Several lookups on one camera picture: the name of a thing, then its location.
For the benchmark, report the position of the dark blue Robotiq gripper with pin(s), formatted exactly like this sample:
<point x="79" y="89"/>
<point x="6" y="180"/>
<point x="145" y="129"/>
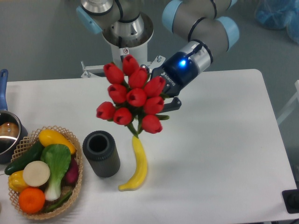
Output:
<point x="178" y="71"/>

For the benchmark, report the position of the red tulip bouquet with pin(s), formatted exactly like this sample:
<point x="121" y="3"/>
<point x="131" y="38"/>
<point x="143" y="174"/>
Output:
<point x="136" y="100"/>

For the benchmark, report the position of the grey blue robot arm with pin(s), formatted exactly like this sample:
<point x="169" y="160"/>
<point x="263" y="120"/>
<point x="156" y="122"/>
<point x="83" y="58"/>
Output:
<point x="199" y="22"/>

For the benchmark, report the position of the dark grey ribbed vase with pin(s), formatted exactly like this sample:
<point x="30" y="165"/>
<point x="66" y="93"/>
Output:
<point x="100" y="149"/>

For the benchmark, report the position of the yellow banana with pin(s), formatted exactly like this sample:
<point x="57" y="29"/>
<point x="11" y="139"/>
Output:
<point x="141" y="169"/>

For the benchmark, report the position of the yellow squash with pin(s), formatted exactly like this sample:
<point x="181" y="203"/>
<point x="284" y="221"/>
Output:
<point x="48" y="137"/>

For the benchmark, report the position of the green bok choy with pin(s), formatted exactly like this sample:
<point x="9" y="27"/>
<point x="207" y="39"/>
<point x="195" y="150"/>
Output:
<point x="58" y="158"/>

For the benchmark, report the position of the purple sweet potato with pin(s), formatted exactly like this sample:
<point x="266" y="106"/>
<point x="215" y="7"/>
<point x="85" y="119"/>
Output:
<point x="72" y="173"/>

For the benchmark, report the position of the blue plastic bag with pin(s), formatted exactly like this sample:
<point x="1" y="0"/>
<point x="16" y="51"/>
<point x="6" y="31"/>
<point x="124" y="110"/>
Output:
<point x="279" y="14"/>

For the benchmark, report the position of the dark green cucumber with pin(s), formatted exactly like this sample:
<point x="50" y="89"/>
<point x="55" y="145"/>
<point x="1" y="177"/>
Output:
<point x="32" y="154"/>

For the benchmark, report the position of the woven wicker basket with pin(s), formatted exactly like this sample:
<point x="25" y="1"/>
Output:
<point x="71" y="190"/>

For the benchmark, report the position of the green chili pepper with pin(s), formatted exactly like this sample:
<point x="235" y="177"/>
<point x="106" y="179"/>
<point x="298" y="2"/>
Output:
<point x="59" y="203"/>

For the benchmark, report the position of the white round radish slice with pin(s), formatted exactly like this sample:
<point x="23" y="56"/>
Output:
<point x="36" y="173"/>

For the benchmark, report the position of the black device at table edge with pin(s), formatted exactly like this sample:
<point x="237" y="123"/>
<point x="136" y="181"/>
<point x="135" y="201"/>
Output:
<point x="291" y="200"/>

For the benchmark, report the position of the yellow bell pepper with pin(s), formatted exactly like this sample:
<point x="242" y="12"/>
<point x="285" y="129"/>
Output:
<point x="16" y="182"/>

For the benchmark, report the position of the orange fruit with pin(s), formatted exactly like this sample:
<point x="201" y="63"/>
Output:
<point x="31" y="200"/>

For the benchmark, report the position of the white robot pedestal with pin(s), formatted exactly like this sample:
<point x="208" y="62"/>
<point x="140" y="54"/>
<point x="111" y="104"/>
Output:
<point x="132" y="38"/>

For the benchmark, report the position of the white frame at right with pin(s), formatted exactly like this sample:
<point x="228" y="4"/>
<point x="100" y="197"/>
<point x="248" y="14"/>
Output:
<point x="290" y="106"/>

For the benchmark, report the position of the blue handled saucepan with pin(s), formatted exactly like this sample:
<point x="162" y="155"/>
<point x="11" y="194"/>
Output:
<point x="12" y="130"/>

